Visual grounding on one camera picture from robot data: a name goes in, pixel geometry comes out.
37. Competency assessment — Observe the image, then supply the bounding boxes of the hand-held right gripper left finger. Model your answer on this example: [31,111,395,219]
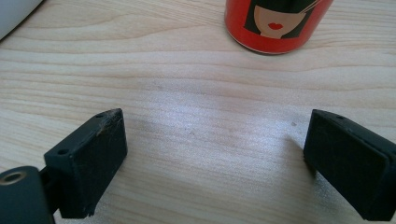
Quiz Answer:
[39,107,129,219]

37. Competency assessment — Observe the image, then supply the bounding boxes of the red can with face print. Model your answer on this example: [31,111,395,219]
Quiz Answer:
[224,0,334,55]

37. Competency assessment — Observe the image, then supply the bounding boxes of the white rounded object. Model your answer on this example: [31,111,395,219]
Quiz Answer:
[0,0,45,41]

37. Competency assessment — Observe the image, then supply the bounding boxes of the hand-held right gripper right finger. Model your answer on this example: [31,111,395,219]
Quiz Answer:
[303,108,396,222]

